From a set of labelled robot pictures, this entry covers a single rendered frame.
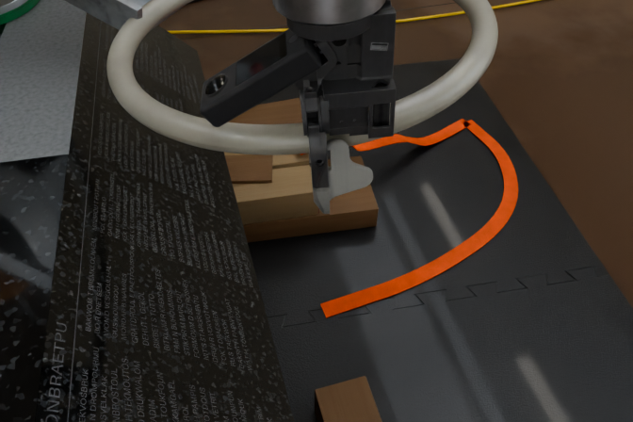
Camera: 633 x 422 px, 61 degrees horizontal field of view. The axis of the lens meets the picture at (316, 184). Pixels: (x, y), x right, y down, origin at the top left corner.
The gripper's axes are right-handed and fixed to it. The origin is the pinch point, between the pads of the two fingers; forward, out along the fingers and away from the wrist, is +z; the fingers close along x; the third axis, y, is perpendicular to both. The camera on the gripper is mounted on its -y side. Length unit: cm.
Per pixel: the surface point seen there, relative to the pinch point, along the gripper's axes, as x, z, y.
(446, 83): 4.4, -8.3, 14.0
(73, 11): 51, 2, -39
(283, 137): -0.9, -7.5, -2.9
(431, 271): 48, 87, 33
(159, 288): -1.9, 13.2, -19.8
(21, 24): 47, 2, -47
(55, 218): 2.2, 3.6, -29.6
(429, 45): 171, 87, 60
